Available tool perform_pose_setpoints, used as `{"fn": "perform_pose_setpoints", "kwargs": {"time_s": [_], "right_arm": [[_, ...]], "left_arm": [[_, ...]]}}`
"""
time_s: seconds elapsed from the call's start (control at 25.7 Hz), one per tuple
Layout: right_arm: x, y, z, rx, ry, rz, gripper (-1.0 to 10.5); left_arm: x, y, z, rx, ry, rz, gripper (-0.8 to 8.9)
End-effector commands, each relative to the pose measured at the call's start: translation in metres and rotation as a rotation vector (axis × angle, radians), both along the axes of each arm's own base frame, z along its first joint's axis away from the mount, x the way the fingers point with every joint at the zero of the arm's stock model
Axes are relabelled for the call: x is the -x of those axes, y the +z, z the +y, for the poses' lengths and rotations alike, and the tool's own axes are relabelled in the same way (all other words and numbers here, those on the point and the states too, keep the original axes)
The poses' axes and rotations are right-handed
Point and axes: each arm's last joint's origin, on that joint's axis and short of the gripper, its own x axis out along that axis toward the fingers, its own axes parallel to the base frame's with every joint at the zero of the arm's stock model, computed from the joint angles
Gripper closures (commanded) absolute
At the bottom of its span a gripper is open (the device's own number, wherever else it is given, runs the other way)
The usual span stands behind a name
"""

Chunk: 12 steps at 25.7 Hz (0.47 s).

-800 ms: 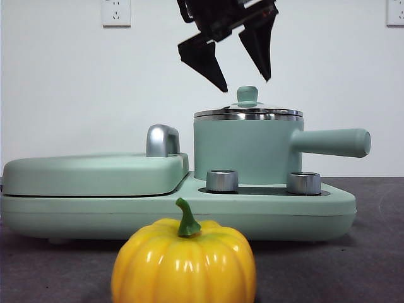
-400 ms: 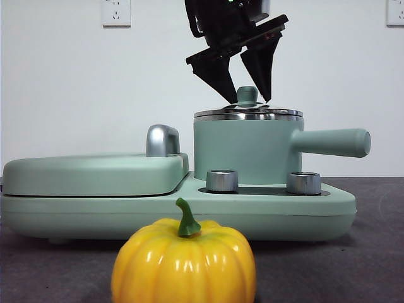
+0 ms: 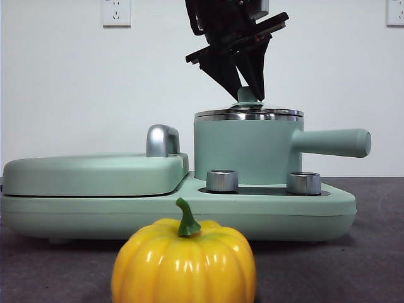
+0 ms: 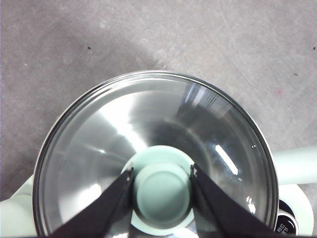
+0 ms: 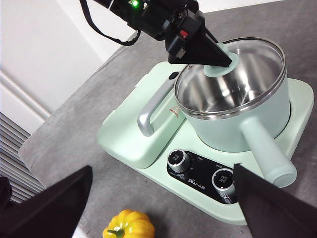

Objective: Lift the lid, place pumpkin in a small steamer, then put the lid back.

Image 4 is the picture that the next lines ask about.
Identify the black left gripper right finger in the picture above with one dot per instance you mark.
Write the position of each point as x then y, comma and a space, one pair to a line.
223, 215

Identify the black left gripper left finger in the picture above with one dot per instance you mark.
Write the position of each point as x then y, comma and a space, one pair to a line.
99, 215

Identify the glass lid with green knob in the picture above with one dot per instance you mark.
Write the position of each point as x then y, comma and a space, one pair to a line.
158, 124

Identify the black control panel strip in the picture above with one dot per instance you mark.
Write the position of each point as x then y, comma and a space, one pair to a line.
286, 220

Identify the mint green breakfast machine base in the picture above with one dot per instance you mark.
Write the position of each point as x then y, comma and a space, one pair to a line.
294, 196

